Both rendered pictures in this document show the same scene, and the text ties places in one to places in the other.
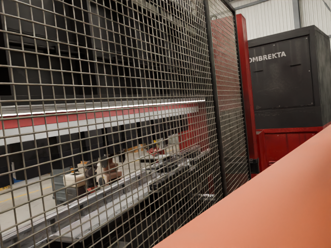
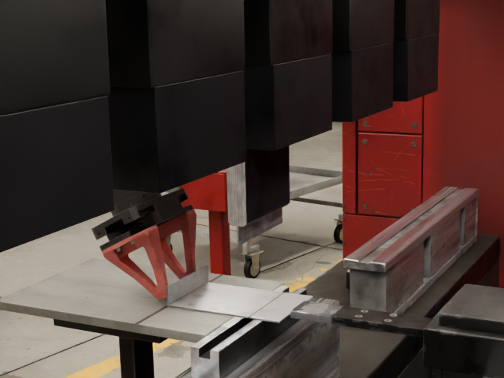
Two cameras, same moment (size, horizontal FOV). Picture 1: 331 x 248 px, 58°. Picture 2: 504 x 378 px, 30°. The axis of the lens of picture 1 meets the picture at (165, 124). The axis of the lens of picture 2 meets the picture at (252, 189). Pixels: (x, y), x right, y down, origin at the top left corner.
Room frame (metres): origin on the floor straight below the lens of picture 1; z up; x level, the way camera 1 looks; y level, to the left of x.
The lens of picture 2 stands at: (1.65, 0.01, 1.32)
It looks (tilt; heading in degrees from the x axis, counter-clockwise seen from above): 12 degrees down; 1
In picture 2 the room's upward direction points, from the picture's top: 1 degrees counter-clockwise
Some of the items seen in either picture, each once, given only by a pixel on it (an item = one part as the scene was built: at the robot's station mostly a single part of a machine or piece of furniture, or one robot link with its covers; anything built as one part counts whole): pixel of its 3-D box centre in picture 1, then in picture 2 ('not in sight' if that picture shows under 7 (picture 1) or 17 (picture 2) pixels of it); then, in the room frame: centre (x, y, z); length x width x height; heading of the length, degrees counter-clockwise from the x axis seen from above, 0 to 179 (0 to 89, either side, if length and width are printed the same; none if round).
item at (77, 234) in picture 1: (182, 175); not in sight; (2.08, -0.08, 0.93); 2.30 x 0.14 x 0.10; 154
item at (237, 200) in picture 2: (164, 141); (259, 188); (2.57, 0.02, 1.13); 0.10 x 0.02 x 0.10; 154
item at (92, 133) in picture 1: (88, 144); not in sight; (1.70, 0.45, 1.26); 0.15 x 0.09 x 0.17; 154
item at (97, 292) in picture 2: (151, 157); (142, 295); (2.64, 0.15, 1.00); 0.26 x 0.18 x 0.01; 64
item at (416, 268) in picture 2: (189, 153); (419, 248); (3.07, -0.22, 0.92); 0.50 x 0.06 x 0.10; 154
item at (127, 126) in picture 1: (126, 135); not in sight; (2.06, 0.27, 1.26); 0.15 x 0.09 x 0.17; 154
